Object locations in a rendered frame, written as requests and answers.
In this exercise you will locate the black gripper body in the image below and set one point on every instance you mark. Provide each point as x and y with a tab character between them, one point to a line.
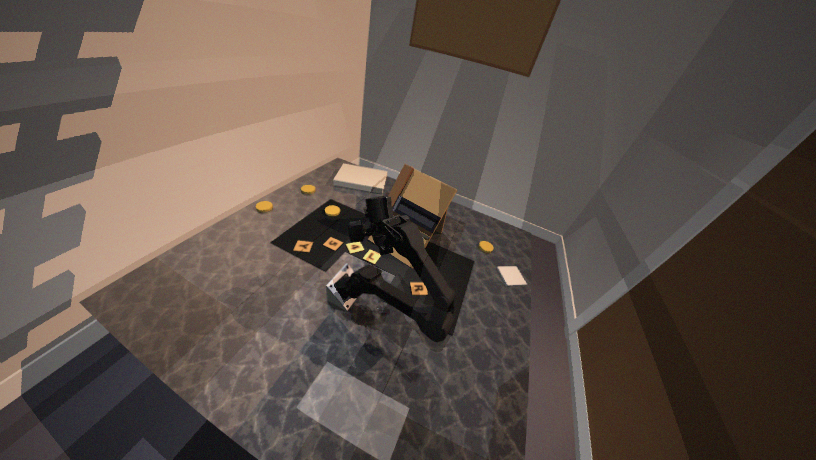
356	231

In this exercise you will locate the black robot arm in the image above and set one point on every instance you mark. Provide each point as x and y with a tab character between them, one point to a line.
435	321

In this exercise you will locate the beige flat slab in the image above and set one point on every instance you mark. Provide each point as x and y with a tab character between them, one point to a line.
511	276

